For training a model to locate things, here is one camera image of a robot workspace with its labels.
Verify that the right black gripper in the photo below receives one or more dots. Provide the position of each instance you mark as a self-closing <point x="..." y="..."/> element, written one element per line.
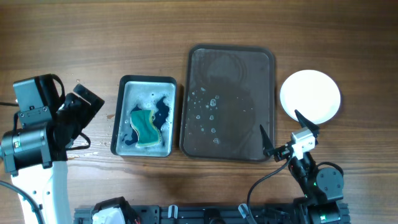
<point x="282" y="153"/>

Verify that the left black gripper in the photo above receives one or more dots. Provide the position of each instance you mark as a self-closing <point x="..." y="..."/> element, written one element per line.
<point x="96" y="102"/>

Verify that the green yellow sponge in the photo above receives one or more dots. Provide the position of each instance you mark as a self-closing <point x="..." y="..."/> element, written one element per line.
<point x="142" y="123"/>

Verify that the white plate blue streak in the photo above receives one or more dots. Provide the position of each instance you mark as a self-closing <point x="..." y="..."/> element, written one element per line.
<point x="312" y="93"/>

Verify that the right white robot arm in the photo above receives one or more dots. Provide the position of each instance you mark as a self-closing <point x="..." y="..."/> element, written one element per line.
<point x="322" y="184"/>

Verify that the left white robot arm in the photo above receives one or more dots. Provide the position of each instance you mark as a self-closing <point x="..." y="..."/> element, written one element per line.
<point x="35" y="156"/>

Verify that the black soapy water tray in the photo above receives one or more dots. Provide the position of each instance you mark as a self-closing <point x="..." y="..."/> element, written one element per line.
<point x="137" y="92"/>

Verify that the brown serving tray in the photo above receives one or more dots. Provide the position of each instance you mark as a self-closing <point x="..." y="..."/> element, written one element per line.
<point x="229" y="97"/>

